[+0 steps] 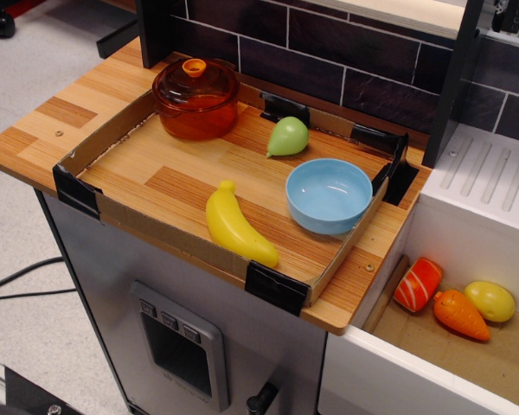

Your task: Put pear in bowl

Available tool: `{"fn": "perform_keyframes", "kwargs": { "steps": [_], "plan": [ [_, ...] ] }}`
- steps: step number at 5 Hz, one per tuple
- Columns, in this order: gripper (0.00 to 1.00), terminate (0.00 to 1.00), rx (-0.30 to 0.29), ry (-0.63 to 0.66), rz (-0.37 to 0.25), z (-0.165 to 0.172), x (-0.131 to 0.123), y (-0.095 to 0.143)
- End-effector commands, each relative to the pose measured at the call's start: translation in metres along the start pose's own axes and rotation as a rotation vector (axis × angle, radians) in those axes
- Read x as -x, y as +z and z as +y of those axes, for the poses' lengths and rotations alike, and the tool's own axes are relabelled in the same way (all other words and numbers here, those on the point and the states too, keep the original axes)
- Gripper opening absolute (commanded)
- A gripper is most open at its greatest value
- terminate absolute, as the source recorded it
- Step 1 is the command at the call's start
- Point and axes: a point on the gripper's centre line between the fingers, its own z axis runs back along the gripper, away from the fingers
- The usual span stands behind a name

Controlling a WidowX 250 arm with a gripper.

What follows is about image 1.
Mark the green toy pear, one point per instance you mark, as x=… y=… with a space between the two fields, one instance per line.
x=289 y=137

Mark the light blue bowl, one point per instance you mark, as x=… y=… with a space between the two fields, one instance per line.
x=327 y=196

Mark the yellow toy banana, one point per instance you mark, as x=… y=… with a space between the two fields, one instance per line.
x=230 y=229

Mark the orange transparent pot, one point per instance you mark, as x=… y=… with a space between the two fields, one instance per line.
x=196 y=99

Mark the cardboard fence with black tape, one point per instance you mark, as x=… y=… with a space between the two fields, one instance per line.
x=133 y=174

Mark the grey toy oven panel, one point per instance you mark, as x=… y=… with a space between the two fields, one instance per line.
x=186 y=348

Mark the orange toy salmon sushi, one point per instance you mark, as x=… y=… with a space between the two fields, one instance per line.
x=418 y=285

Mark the orange toy carrot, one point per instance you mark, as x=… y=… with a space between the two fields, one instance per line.
x=453 y=309

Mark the white toy sink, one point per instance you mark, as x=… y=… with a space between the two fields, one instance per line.
x=391 y=361

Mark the yellow toy lemon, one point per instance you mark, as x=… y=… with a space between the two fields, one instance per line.
x=493 y=302

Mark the black caster wheel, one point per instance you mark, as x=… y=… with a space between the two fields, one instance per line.
x=7 y=25

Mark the black oven handle knob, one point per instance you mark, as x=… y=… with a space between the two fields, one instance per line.
x=260 y=403

